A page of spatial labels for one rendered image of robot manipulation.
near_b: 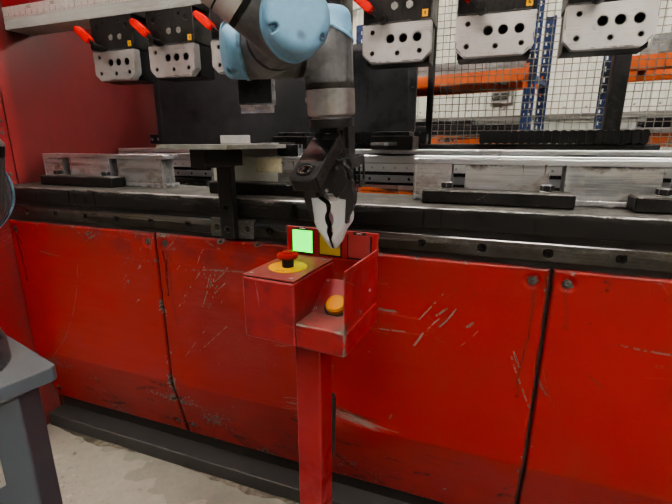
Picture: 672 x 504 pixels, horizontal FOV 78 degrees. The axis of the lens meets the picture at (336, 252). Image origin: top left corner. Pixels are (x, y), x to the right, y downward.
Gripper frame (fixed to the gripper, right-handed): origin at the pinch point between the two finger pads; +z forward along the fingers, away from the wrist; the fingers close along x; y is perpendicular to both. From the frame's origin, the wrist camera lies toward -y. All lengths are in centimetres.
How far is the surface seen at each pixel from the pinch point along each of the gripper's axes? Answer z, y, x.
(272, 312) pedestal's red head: 11.6, -6.8, 8.9
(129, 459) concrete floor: 84, 5, 81
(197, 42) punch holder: -39, 33, 53
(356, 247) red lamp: 3.9, 9.3, -0.6
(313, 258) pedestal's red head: 6.7, 8.0, 8.3
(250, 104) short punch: -23, 35, 39
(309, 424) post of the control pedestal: 37.1, -3.8, 5.1
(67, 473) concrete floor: 83, -8, 93
